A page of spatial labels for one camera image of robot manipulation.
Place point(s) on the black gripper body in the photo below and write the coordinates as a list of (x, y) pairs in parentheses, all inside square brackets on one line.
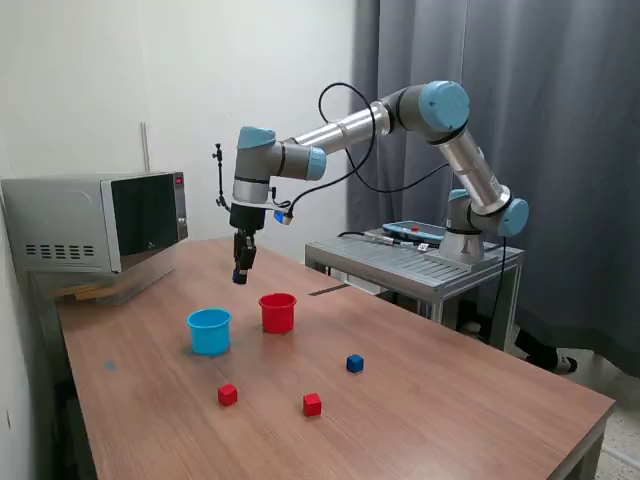
[(247, 217)]

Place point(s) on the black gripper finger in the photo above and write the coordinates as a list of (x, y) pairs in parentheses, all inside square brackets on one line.
[(237, 250), (248, 257)]

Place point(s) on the blue cube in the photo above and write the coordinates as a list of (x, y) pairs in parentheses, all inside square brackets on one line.
[(354, 364), (240, 278)]

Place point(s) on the silver blue UR5e robot arm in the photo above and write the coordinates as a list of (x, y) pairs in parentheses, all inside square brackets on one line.
[(345, 127)]

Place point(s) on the red plastic cup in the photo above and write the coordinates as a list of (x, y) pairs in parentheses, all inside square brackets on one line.
[(278, 317)]

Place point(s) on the thin brown flat strip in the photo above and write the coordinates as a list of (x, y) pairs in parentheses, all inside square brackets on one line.
[(327, 290)]

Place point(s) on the blue plastic cup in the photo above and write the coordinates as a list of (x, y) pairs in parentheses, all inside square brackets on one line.
[(210, 335)]

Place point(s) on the clear plastic riser box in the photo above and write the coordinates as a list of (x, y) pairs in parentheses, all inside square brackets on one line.
[(145, 280)]

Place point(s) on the thin white pole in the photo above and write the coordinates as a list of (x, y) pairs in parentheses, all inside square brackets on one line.
[(145, 150)]

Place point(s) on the red cube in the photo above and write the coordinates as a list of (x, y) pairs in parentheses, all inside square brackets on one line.
[(227, 395), (312, 405)]

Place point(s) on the grey metal robot stand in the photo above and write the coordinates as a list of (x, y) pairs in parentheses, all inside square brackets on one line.
[(400, 260)]

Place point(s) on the wooden slats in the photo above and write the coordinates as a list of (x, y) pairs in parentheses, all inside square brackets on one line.
[(85, 293)]

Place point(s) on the blue grey teach pendant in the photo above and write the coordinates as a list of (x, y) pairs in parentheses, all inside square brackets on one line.
[(415, 232)]

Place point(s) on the blue-grey round table sticker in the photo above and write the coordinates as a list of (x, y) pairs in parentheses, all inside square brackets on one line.
[(109, 365)]

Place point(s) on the silver microwave oven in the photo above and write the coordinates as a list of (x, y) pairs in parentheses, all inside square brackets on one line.
[(65, 220)]

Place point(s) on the person's black-clad leg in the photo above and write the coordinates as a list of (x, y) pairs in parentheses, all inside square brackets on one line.
[(537, 347)]

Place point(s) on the grey curtain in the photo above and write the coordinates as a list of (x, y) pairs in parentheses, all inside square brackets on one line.
[(575, 200)]

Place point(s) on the white black shoe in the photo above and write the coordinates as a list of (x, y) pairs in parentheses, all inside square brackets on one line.
[(566, 365)]

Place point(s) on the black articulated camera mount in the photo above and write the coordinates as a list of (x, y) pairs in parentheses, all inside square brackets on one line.
[(220, 175)]

